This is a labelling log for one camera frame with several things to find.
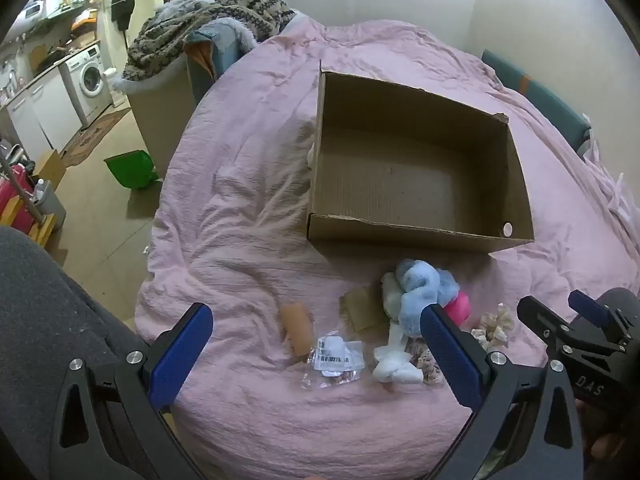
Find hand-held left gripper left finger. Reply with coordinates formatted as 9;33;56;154
50;302;216;480

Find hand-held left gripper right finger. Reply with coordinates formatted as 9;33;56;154
420;303;587;480

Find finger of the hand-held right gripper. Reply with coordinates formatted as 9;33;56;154
517;296;581;361
569;290;628;346

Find pink plush heart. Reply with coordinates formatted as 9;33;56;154
445;292;472;326

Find beige ruffled scrunchie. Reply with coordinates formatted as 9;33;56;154
472;304;516;349

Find white sock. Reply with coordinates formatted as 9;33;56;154
372;325;423;386

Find light blue plush toy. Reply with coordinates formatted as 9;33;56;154
382;259;461;337

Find clear plastic packet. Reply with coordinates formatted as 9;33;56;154
305;335;365;389

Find tan soft tube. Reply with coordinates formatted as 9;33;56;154
280;304;315;359

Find brown cardboard box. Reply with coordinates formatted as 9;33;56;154
306;60;536;256

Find person's right hand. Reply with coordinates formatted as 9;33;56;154
575;400;628;461

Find flat cardboard piece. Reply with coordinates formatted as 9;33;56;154
340;287;396;333

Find white crumpled sheet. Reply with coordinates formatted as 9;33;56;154
582;130;640;243

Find person's grey trouser leg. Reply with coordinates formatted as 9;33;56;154
0;227;151;480

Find pink bed cover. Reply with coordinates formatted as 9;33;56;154
135;15;640;480

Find yellow wooden chair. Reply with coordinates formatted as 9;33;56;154
0;195;57;250

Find green dustpan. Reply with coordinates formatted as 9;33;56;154
103;150;161;191

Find grey bin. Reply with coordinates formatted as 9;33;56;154
32;180;67;231

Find teal padded headboard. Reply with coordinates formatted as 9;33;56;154
480;49;593;155

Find small cardboard floor box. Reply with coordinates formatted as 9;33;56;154
35;150;68;192

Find pink suitcase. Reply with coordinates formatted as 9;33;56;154
0;162;33;228

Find patterned floor rug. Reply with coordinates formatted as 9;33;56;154
60;107;132;168

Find beige laundry basket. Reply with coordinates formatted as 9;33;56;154
122;55;201;177

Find white kitchen cabinets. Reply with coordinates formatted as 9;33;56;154
5;65;82;161

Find white washing machine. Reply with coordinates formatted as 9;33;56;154
65;42;115;128

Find teal cushion cover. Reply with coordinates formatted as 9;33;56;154
184;17;258;102

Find brown knitted blanket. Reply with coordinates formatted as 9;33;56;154
122;0;293;83

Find black hanging garment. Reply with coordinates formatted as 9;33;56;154
111;0;136;31

